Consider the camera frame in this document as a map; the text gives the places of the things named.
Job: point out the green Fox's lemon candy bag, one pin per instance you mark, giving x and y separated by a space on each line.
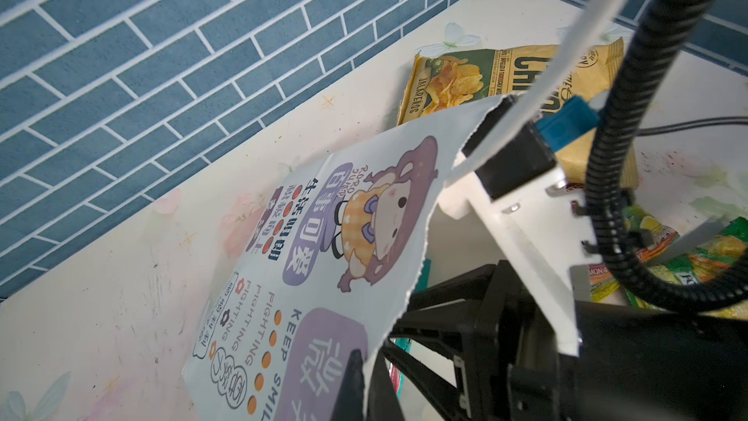
704 254

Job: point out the yellow chips bag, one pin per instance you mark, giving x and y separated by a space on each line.
454 79

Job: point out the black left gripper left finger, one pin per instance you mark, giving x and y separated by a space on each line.
350 399

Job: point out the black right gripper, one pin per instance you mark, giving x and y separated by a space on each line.
632 364

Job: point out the orange Fox's fruits candy bag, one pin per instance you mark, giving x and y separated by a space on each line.
638 234

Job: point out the white printed paper bag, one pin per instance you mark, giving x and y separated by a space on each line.
338 250

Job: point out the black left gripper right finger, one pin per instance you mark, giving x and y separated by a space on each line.
382 404

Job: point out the teal snack packet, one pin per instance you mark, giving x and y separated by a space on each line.
406 343

